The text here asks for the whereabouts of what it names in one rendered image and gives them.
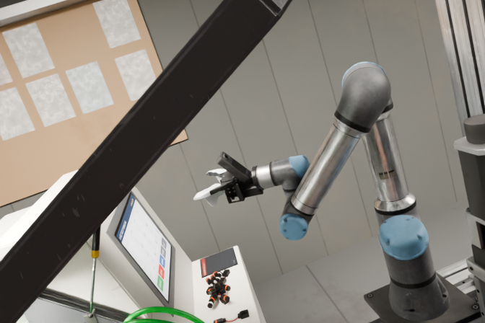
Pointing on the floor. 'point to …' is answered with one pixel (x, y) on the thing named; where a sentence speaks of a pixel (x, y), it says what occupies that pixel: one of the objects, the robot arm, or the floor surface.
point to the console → (112, 268)
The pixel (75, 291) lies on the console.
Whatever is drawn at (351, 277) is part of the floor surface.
